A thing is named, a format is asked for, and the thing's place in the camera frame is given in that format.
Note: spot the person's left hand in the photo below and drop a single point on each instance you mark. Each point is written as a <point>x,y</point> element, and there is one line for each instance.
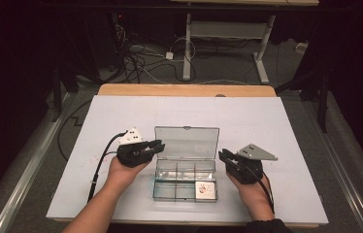
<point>121,176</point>

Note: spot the metal floor rail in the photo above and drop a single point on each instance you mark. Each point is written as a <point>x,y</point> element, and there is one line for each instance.
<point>341,168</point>
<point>30,168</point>

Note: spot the person's right hand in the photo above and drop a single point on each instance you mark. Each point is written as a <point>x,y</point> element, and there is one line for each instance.
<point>254,194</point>

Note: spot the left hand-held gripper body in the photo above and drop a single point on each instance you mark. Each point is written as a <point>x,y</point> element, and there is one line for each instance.
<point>134,153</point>

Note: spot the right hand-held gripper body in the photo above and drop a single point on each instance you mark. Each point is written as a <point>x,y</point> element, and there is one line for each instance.
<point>247,170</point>

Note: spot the black metal stand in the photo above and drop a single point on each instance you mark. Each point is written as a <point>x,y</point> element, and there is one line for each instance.
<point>58,93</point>
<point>322,103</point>

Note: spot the person's dark clothing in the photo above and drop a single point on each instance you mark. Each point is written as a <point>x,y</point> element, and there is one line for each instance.
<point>268,226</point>

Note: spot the white metal desk frame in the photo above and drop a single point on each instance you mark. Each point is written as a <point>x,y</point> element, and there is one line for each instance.
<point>228,29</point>

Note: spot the clear plastic compartment box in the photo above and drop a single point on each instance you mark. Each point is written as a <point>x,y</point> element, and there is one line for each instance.
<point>186,145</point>

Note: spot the small white floor box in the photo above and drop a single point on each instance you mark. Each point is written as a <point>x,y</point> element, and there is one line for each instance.
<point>301,47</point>

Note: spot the small white power adapter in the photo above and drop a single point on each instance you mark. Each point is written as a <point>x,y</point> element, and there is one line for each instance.
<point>169,55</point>

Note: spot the small white square card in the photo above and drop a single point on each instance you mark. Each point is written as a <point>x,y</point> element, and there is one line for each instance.
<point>205,189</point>

